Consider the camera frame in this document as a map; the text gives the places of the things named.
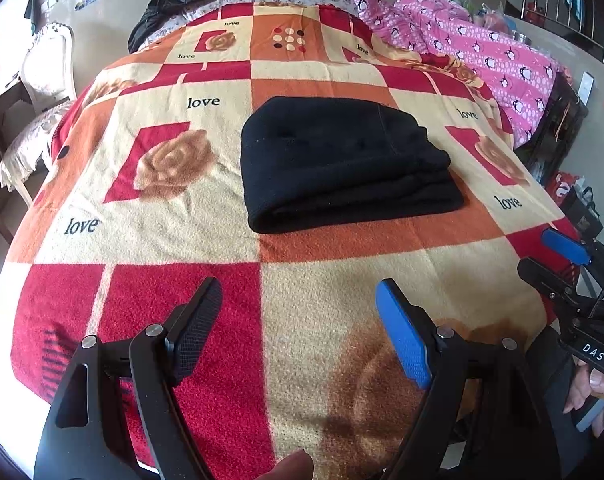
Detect dark hanging cloth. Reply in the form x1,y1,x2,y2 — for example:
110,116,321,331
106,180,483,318
24,0,43,37

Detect pink penguin print pillow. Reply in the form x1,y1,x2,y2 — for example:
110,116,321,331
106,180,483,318
344,0,423,54

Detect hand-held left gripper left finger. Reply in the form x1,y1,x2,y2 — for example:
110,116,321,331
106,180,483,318
34,276,223,480

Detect black bag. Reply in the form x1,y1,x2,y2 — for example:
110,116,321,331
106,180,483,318
562,187,604,242

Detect person's left hand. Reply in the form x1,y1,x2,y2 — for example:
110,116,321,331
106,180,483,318
242,450,315,480

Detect dark wooden desk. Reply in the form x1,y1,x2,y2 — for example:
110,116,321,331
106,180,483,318
0,80,33,242

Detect red bag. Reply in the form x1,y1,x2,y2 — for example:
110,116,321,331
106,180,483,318
547,172,581,207

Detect white chair with floral cover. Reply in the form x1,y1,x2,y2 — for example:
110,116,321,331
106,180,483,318
0,22,78,207

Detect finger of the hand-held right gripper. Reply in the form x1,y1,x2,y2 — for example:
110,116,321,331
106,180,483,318
517,258,583,307
541,228,593,266

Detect black jacket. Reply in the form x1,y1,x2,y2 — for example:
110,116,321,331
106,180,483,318
128,0,251,54

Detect pink penguin print quilt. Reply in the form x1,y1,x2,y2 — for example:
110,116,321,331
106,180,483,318
392,0,566,149

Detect metal stair railing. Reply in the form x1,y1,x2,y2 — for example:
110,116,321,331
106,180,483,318
522,0,604,64

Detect person's right hand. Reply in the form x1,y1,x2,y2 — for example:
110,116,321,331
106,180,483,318
564,360,604,414

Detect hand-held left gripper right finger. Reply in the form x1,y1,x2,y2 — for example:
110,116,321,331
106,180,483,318
376,278,563,480

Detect red orange checked printed blanket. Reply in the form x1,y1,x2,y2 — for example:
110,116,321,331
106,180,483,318
9,2,583,480

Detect black pants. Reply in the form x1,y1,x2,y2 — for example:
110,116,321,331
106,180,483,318
240,96,466,235

